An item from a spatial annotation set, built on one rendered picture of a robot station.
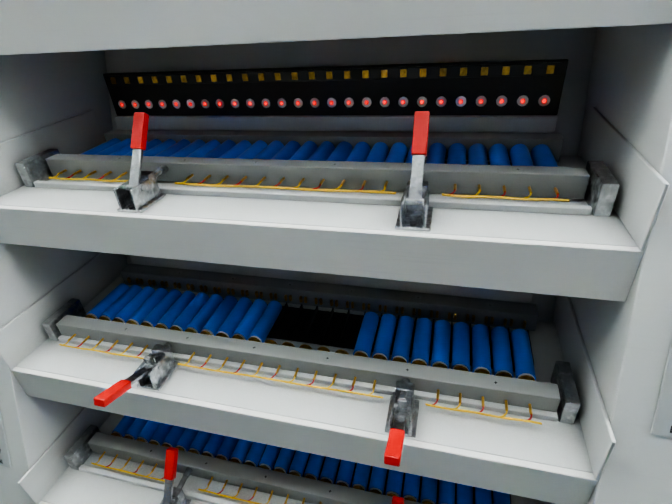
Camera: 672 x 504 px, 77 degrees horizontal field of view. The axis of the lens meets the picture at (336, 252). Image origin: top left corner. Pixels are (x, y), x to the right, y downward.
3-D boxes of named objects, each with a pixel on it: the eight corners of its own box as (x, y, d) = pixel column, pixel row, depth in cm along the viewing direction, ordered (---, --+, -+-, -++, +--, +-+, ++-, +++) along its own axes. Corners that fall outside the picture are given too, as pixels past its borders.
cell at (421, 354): (431, 330, 49) (427, 372, 44) (416, 328, 50) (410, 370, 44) (432, 318, 48) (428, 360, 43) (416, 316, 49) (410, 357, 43)
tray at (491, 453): (584, 510, 36) (616, 443, 31) (27, 395, 51) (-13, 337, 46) (548, 343, 53) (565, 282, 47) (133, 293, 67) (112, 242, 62)
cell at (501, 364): (507, 339, 47) (512, 385, 42) (489, 337, 48) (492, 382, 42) (509, 327, 46) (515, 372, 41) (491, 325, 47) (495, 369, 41)
